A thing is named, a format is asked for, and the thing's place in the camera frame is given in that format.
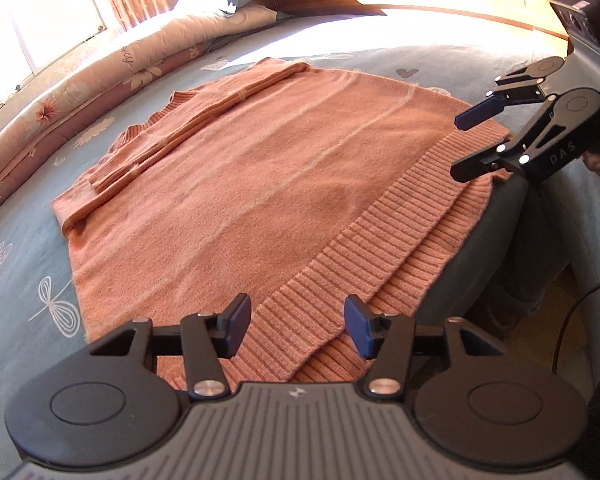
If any orange knit sweater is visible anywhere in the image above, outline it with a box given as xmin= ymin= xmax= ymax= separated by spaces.
xmin=51 ymin=57 xmax=513 ymax=393

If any person's grey trouser leg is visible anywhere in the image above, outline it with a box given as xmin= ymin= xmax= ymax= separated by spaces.
xmin=472 ymin=175 xmax=588 ymax=338

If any window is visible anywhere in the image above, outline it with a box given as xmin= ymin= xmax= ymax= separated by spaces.
xmin=0 ymin=0 xmax=113 ymax=128

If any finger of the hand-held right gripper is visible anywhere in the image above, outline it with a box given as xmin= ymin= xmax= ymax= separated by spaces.
xmin=450 ymin=99 xmax=560 ymax=184
xmin=454 ymin=66 xmax=545 ymax=132

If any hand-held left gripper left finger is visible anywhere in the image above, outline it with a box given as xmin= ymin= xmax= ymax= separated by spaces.
xmin=87 ymin=292 xmax=253 ymax=401

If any pink floral quilt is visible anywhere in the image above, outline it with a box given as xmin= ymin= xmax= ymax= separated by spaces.
xmin=0 ymin=4 xmax=281 ymax=231

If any black floor cable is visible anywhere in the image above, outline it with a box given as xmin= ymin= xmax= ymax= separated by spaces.
xmin=554 ymin=274 xmax=600 ymax=378

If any blue floral bed sheet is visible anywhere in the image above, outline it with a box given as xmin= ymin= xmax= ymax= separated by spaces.
xmin=0 ymin=2 xmax=600 ymax=480

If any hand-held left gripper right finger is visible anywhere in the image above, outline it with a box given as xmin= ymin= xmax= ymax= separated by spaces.
xmin=344 ymin=294 xmax=511 ymax=401

